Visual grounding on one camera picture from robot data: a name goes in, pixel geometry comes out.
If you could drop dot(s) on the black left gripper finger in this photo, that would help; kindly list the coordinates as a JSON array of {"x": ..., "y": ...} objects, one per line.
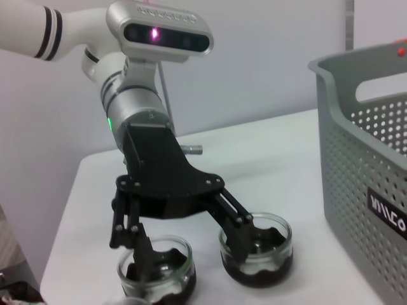
[
  {"x": 237, "y": 232},
  {"x": 140, "y": 248}
]

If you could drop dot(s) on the grey-green perforated storage bin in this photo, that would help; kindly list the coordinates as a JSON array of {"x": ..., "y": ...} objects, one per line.
[{"x": 349, "y": 190}]

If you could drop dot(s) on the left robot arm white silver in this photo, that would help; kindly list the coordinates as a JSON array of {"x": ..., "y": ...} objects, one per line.
[{"x": 31, "y": 28}]

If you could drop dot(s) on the glass teacup with black sleeve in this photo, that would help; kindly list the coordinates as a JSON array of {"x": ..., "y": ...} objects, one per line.
[
  {"x": 273, "y": 273},
  {"x": 178, "y": 282}
]

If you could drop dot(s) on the vertical wall trim strip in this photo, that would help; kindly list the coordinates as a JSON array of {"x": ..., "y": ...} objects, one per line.
[{"x": 349, "y": 22}]

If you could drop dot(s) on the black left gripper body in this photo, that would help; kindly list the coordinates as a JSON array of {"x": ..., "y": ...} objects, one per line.
[{"x": 159, "y": 165}]

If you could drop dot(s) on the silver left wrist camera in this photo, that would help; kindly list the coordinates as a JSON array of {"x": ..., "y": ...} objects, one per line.
[{"x": 159, "y": 19}]

